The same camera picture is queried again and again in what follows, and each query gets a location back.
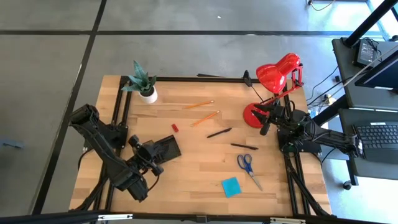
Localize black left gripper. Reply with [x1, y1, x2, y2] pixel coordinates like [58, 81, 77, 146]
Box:
[128, 134, 165, 177]

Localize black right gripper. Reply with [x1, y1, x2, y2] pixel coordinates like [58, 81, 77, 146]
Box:
[252, 103, 290, 137]

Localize black mesh desk organizer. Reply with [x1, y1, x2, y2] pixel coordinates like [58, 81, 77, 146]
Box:
[152, 134, 182, 166]

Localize black pen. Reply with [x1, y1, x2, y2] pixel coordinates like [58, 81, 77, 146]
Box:
[206, 127, 233, 139]
[230, 142, 259, 151]

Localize blue-handled scissors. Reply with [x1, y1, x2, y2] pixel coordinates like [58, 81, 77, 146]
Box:
[236, 153, 264, 192]

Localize orange pencil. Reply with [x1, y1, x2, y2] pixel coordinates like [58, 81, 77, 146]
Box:
[183, 100, 215, 110]
[190, 110, 221, 128]

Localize blue sticky note pad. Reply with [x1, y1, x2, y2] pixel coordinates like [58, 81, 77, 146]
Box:
[221, 177, 243, 198]

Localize red desk lamp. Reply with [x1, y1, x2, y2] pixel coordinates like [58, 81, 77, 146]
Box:
[243, 52, 305, 129]

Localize black diagonal desk leg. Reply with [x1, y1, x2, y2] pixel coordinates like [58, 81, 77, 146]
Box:
[312, 95, 349, 127]

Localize white yellow power strip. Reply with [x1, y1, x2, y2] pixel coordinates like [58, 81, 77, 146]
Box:
[322, 94, 337, 106]

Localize green plant in white pot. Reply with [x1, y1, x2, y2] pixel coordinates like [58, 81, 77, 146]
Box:
[121, 60, 159, 105]

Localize black side desk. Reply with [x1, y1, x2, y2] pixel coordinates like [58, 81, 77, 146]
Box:
[331, 37, 398, 110]
[338, 108, 398, 181]

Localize black keyboard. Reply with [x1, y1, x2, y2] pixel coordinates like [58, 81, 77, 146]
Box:
[353, 121, 398, 163]

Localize black power adapter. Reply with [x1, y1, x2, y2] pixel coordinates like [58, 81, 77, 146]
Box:
[354, 39, 379, 68]

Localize black monitor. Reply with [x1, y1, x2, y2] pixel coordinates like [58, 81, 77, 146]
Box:
[354, 49, 398, 91]

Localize grey object on floor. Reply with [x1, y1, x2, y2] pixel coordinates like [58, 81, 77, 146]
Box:
[0, 138, 25, 149]

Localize black diagonal pole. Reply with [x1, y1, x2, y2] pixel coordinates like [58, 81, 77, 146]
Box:
[343, 0, 398, 48]

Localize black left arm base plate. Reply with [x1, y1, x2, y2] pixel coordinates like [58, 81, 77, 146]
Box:
[83, 123, 129, 150]

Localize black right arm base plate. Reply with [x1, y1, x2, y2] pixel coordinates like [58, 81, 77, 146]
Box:
[277, 127, 323, 154]

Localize silver frame bracket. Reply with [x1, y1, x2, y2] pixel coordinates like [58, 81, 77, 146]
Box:
[97, 213, 134, 222]
[269, 217, 307, 224]

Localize black aluminium table frame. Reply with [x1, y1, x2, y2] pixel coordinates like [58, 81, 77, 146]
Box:
[0, 73, 398, 224]

